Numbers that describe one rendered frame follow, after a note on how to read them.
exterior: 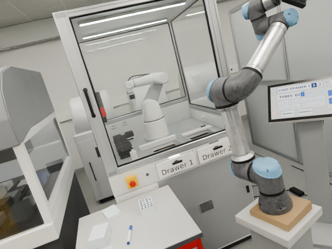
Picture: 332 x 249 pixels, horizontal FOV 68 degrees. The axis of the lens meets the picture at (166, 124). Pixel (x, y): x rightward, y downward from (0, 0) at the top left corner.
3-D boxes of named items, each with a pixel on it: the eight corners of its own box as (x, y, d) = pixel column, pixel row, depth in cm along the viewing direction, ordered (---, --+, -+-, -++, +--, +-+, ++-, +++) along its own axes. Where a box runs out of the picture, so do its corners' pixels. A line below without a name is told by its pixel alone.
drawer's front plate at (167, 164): (197, 165, 177) (193, 151, 175) (159, 179, 171) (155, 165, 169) (196, 164, 179) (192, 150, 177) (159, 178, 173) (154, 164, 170)
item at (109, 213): (121, 213, 152) (120, 211, 152) (108, 221, 148) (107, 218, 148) (114, 206, 163) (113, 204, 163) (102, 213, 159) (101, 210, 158)
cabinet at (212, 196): (263, 236, 206) (246, 148, 188) (146, 291, 184) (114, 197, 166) (212, 189, 297) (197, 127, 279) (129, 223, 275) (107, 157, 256)
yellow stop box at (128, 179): (139, 186, 164) (136, 176, 163) (128, 189, 163) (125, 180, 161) (138, 183, 169) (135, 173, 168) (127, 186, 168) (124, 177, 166)
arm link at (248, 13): (249, 20, 129) (244, 3, 126) (270, 10, 121) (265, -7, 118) (244, 23, 123) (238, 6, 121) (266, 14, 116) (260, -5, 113)
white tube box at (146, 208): (155, 210, 145) (153, 205, 145) (142, 215, 144) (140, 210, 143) (152, 200, 157) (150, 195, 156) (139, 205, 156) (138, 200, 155)
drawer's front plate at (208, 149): (235, 151, 184) (232, 137, 182) (200, 164, 178) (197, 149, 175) (234, 150, 186) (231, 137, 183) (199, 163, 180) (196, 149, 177)
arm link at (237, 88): (238, 90, 96) (291, -1, 106) (220, 91, 105) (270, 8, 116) (255, 107, 100) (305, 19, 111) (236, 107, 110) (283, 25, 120)
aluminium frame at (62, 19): (241, 131, 185) (212, -19, 161) (107, 178, 163) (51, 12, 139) (193, 115, 275) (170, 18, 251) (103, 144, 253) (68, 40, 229)
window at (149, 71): (229, 128, 184) (201, -9, 162) (117, 167, 165) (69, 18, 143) (228, 128, 184) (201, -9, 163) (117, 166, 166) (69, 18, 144)
